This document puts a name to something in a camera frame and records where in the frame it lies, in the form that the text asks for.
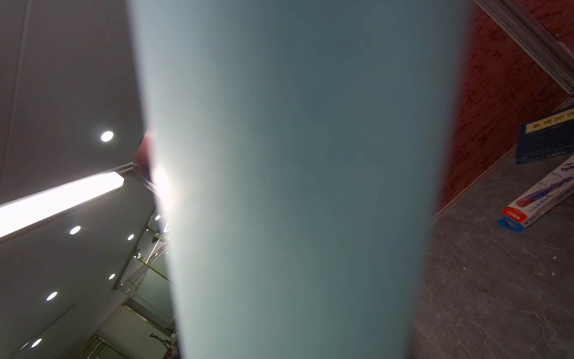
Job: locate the light blue rectangular paper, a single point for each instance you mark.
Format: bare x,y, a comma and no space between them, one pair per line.
297,148

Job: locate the dark blue box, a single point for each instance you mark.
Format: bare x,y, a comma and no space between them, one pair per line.
546,138

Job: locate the long ceiling strip light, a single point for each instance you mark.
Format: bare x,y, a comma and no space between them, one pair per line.
22,213

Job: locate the left aluminium corner post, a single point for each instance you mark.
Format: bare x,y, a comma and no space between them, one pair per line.
519,23

